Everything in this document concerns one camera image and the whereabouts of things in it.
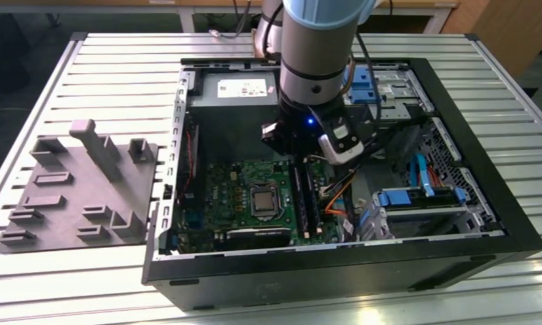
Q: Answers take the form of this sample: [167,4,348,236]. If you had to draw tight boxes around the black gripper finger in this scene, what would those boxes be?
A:
[259,122,308,164]

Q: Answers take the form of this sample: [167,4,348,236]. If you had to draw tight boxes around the RAM stick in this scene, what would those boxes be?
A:
[303,162,322,234]
[291,161,311,237]

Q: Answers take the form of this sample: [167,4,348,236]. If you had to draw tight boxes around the grey power supply unit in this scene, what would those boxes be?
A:
[187,72,283,164]

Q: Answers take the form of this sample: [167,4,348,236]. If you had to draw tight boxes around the blue drive latch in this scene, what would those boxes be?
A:
[350,66,384,104]

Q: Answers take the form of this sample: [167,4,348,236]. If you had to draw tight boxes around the green motherboard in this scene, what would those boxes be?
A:
[177,158,347,254]

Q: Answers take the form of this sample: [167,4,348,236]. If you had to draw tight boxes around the silver CPU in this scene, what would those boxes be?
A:
[251,192,277,213]

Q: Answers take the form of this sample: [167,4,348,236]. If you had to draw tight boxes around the black case fan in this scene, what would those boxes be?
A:
[180,113,203,204]

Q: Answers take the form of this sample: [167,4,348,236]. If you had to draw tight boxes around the metal socket cover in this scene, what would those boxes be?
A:
[247,183,284,221]

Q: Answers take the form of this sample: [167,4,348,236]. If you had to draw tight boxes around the metal drive cage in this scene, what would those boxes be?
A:
[342,66,435,143]

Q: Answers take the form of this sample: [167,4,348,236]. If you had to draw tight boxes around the black graphics card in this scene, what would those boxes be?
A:
[213,226,293,252]

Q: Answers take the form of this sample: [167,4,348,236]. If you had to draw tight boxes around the hard disk in blue carrier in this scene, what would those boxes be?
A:
[372,187,470,213]

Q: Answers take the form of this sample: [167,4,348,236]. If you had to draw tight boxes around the metal disk bay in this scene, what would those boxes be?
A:
[372,189,485,241]

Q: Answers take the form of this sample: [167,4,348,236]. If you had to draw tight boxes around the black PC case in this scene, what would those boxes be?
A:
[140,56,542,311]

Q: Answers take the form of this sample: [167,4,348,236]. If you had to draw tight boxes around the grey parts rack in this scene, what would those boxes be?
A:
[0,118,160,255]

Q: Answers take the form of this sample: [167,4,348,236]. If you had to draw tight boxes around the wooden cabinet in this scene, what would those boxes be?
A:
[440,0,542,81]

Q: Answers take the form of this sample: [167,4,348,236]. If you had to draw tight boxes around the black chair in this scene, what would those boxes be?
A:
[0,13,30,81]

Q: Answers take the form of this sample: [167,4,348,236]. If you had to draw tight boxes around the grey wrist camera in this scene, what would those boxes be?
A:
[307,105,366,166]

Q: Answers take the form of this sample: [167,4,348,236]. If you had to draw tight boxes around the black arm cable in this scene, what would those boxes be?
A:
[354,32,384,136]

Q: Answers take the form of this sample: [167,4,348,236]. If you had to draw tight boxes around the black cable bundle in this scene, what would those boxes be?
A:
[318,116,430,202]

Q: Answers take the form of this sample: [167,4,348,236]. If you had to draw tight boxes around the wire locking lever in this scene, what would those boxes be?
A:
[273,189,288,221]

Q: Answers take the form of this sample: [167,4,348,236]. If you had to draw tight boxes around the orange wires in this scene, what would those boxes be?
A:
[323,169,359,217]

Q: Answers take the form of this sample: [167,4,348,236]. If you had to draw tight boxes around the blue flat data cable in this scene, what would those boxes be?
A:
[407,153,438,198]
[356,202,376,238]

